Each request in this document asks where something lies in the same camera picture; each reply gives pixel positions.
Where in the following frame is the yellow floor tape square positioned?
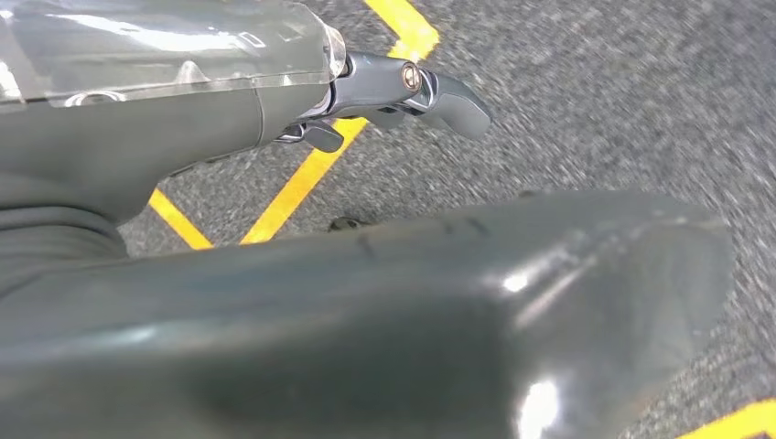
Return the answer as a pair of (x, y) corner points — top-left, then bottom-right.
(146, 0), (442, 252)

